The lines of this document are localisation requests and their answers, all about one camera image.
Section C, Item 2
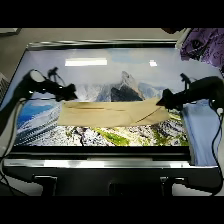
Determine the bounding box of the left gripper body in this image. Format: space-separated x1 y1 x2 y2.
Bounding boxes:
55 83 79 103

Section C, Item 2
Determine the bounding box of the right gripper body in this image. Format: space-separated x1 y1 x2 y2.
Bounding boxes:
155 87 184 111

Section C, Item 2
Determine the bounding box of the beige garment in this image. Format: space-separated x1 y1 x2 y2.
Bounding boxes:
56 97 172 129

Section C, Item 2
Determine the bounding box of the light blue garment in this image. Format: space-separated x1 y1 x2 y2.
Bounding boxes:
181 99 224 168

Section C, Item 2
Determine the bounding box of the purple patterned garment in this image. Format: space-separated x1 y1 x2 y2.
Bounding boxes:
179 28 224 74

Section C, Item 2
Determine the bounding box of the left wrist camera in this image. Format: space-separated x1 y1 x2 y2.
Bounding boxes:
46 66 67 86

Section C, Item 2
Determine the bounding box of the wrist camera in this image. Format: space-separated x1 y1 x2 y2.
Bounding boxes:
179 72 195 90
46 66 67 86

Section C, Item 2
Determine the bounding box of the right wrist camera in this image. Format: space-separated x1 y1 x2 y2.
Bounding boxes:
179 72 195 90

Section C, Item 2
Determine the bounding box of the black cable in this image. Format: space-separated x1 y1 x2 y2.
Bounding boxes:
208 99 224 196

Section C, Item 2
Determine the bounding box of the silver frame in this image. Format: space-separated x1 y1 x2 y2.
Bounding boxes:
2 155 224 197

